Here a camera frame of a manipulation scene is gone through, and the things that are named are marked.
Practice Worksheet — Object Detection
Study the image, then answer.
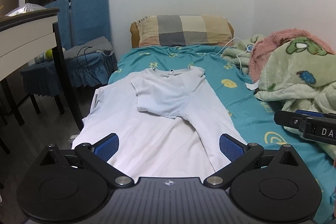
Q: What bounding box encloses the green fleece blanket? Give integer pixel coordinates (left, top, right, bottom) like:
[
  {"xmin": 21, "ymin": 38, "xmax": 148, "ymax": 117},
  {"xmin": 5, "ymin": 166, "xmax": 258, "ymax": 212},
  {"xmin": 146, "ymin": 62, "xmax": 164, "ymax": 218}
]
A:
[{"xmin": 221, "ymin": 34, "xmax": 336, "ymax": 155}]

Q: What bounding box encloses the white desk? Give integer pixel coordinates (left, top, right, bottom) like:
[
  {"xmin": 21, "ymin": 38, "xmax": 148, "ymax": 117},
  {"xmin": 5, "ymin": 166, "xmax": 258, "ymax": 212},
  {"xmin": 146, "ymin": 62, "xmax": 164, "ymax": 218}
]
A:
[{"xmin": 1, "ymin": 8, "xmax": 83, "ymax": 130}]

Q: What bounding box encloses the plaid pillow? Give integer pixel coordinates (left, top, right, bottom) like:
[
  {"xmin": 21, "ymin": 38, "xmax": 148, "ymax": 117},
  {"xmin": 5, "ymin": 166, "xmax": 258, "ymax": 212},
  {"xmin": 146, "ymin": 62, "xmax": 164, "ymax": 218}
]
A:
[{"xmin": 130, "ymin": 15, "xmax": 234, "ymax": 48}]

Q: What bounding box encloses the blue covered chair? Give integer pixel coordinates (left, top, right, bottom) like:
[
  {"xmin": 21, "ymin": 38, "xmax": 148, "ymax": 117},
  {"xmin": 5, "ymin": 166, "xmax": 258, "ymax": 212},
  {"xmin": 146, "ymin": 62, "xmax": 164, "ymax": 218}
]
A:
[{"xmin": 21, "ymin": 0, "xmax": 117, "ymax": 114}]

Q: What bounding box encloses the silver plastic bag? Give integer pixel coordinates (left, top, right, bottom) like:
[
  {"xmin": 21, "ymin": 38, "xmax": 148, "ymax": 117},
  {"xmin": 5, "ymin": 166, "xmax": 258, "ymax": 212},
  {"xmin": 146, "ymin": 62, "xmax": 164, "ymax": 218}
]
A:
[{"xmin": 5, "ymin": 3, "xmax": 45, "ymax": 16}]

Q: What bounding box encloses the black cable on chair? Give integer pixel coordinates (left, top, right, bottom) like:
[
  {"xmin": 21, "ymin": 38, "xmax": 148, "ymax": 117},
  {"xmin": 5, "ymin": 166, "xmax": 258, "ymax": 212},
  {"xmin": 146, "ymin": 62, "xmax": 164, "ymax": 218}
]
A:
[{"xmin": 76, "ymin": 45, "xmax": 112, "ymax": 87}]

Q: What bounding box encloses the plush toy on chair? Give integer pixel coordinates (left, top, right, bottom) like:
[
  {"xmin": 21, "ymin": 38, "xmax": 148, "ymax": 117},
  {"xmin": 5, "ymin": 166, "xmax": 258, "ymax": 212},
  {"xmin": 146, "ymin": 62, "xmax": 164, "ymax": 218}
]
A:
[{"xmin": 34, "ymin": 50, "xmax": 54, "ymax": 64}]

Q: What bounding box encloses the white charging cable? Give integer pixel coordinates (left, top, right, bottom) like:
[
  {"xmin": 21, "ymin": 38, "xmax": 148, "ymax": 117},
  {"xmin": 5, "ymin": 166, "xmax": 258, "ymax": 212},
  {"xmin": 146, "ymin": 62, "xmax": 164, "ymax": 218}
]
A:
[{"xmin": 211, "ymin": 36, "xmax": 259, "ymax": 90}]

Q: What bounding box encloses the teal patterned bed sheet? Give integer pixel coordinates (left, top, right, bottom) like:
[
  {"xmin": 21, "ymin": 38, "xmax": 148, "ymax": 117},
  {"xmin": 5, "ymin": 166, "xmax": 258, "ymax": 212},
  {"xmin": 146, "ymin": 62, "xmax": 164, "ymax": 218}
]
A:
[{"xmin": 108, "ymin": 46, "xmax": 335, "ymax": 223}]

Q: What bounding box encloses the grey cloth on chair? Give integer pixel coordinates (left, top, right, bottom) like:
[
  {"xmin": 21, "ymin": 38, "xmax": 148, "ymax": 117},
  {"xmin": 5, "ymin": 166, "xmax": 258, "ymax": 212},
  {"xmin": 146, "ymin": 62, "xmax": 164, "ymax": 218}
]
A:
[{"xmin": 64, "ymin": 36, "xmax": 114, "ymax": 60}]

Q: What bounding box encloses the white t-shirt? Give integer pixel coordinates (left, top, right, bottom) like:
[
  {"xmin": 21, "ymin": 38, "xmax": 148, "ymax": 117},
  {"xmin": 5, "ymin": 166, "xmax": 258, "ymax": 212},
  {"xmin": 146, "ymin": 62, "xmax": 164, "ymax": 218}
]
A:
[{"xmin": 72, "ymin": 67, "xmax": 242, "ymax": 180}]

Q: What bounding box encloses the pink fleece blanket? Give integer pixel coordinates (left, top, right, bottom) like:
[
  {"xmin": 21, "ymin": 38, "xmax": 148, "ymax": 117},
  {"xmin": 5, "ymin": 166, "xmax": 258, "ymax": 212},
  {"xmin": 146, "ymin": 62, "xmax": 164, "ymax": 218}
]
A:
[{"xmin": 248, "ymin": 28, "xmax": 335, "ymax": 83}]

